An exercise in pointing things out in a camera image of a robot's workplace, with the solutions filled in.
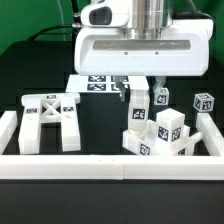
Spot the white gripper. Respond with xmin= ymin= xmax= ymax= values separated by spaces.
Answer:
xmin=74 ymin=19 xmax=213 ymax=102

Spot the white chair seat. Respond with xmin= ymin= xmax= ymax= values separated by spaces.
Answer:
xmin=122 ymin=120 xmax=204 ymax=156

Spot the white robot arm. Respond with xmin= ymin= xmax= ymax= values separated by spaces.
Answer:
xmin=74 ymin=0 xmax=215 ymax=101

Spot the small white tagged cube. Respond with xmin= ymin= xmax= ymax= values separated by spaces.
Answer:
xmin=154 ymin=88 xmax=169 ymax=105

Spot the tilted white tagged cube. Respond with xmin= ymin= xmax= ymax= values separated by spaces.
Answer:
xmin=193 ymin=93 xmax=215 ymax=112

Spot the white marker sheet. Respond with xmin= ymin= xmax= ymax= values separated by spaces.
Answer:
xmin=66 ymin=74 xmax=149 ymax=93

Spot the white right fence bar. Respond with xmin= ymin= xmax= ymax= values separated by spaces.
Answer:
xmin=196 ymin=113 xmax=224 ymax=157

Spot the white fence bar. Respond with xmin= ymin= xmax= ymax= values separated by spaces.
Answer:
xmin=0 ymin=111 xmax=18 ymax=155
xmin=196 ymin=113 xmax=224 ymax=157
xmin=0 ymin=155 xmax=224 ymax=180

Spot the white left fence bar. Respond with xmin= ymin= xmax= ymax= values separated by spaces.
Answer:
xmin=0 ymin=111 xmax=18 ymax=155

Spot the white front fence bar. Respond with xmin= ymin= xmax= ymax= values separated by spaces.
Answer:
xmin=0 ymin=155 xmax=224 ymax=180

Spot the black cable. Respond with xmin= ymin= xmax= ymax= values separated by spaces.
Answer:
xmin=26 ymin=0 xmax=84 ymax=42

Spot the white chair back frame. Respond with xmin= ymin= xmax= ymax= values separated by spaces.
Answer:
xmin=18 ymin=92 xmax=81 ymax=154

